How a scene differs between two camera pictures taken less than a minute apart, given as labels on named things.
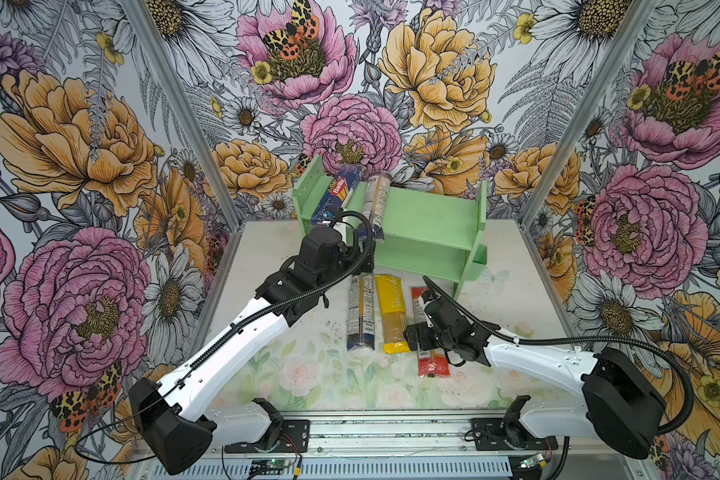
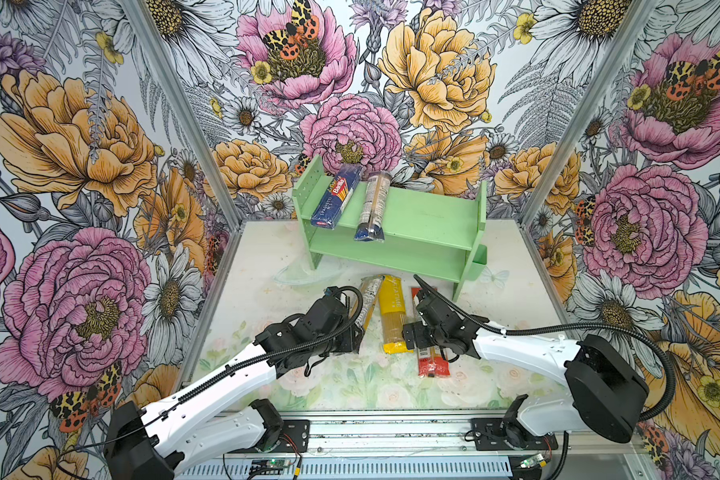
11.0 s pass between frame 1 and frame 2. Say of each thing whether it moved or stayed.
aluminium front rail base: stayed
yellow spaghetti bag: stayed
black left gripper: moved
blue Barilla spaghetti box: stayed
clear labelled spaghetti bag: moved
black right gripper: stayed
